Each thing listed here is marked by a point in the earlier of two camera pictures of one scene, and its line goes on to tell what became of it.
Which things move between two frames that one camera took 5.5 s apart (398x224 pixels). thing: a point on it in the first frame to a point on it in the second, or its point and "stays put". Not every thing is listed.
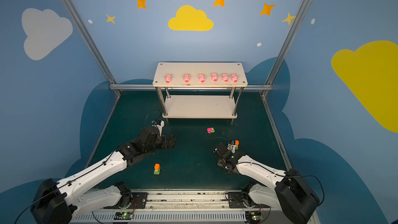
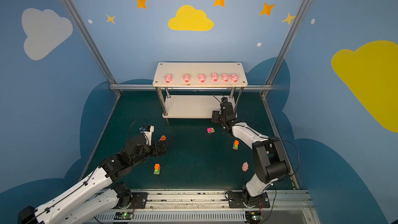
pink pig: x=225 y=77 stays put
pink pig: x=234 y=78 stays put
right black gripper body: x=223 y=154 to x=217 y=116
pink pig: x=186 y=78 stays put
